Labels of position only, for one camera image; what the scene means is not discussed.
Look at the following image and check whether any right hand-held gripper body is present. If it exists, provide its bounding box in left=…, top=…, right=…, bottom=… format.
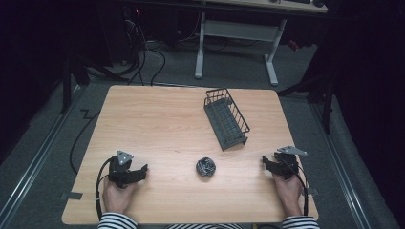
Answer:
left=273, top=145, right=309, bottom=181

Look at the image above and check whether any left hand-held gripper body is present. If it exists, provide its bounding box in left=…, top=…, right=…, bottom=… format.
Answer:
left=107, top=150, right=135, bottom=189

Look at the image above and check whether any person's left hand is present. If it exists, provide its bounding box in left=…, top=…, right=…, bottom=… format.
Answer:
left=102, top=177, right=139, bottom=215

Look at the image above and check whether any person's right hand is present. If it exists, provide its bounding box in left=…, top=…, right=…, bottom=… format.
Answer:
left=271, top=173, right=304, bottom=218

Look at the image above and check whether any grey tape piece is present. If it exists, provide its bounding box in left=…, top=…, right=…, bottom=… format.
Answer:
left=59, top=191, right=84, bottom=201
left=301, top=186, right=319, bottom=197

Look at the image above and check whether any dark steel wool ball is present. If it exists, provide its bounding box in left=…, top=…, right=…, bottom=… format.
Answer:
left=195, top=156, right=217, bottom=178

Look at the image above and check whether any black metal stand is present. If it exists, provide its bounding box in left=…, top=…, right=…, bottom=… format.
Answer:
left=277, top=71, right=337, bottom=135
left=59, top=52, right=130, bottom=115

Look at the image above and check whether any person's striped shirt torso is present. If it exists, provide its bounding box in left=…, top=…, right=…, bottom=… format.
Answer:
left=165, top=222, right=244, bottom=229

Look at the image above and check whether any white-legged desk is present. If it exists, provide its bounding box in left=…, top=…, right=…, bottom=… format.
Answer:
left=193, top=0, right=329, bottom=87

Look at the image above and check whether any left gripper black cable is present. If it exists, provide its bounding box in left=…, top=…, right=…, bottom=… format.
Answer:
left=94, top=156, right=115, bottom=221

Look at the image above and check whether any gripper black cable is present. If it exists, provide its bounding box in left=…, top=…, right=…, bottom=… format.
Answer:
left=94, top=156, right=115, bottom=221
left=280, top=157, right=309, bottom=218

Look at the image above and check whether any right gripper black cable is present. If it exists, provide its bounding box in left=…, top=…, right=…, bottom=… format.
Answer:
left=280, top=157, right=309, bottom=218

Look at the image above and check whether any black floor cable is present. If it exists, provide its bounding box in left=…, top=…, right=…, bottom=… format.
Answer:
left=69, top=109, right=100, bottom=175

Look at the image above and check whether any metal floor rail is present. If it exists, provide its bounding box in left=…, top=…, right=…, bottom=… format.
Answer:
left=309, top=100, right=373, bottom=229
left=0, top=85, right=86, bottom=221

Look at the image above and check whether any dark wire basket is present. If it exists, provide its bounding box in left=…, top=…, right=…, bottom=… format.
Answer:
left=202, top=88, right=251, bottom=152

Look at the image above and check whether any bundle of black floor cables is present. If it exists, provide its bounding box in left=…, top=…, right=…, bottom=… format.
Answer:
left=122, top=8, right=167, bottom=87

